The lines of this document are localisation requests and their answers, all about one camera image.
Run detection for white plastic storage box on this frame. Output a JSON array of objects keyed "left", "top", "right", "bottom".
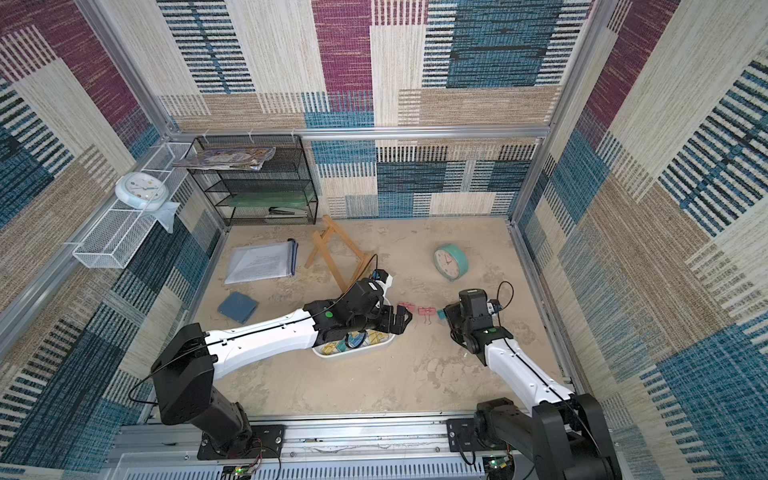
[{"left": 304, "top": 300, "right": 393, "bottom": 359}]

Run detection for small wooden easel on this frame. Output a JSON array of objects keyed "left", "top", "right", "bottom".
[{"left": 304, "top": 215, "right": 374, "bottom": 293}]

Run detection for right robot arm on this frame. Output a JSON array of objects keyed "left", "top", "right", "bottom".
[{"left": 443, "top": 289, "right": 622, "bottom": 479}]

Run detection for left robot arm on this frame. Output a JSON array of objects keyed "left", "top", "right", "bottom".
[{"left": 150, "top": 271, "right": 413, "bottom": 450}]

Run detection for teal alarm clock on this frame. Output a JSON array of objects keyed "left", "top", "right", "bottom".
[{"left": 433, "top": 244, "right": 469, "bottom": 281}]

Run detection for blue square cloth pad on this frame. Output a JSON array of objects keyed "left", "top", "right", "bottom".
[{"left": 217, "top": 292, "right": 259, "bottom": 325}]

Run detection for clear zip document pouch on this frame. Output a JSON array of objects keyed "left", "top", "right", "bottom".
[{"left": 224, "top": 238, "right": 299, "bottom": 285}]

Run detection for magazine on shelf top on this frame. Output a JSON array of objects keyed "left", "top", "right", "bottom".
[{"left": 172, "top": 147, "right": 277, "bottom": 171}]

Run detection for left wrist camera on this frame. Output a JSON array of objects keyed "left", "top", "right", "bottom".
[{"left": 371, "top": 269, "right": 394, "bottom": 294}]

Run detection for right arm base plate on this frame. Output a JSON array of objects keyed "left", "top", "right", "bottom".
[{"left": 446, "top": 415, "right": 533, "bottom": 457}]

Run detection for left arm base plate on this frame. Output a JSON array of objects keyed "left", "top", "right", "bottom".
[{"left": 196, "top": 424, "right": 286, "bottom": 461}]

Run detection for black wire mesh shelf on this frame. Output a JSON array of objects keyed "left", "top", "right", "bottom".
[{"left": 182, "top": 134, "right": 319, "bottom": 227}]

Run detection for white round wall clock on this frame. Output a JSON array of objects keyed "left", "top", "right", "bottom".
[{"left": 114, "top": 172, "right": 169, "bottom": 212}]

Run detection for white wire wall basket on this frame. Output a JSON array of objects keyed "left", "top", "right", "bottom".
[{"left": 73, "top": 142, "right": 188, "bottom": 269}]

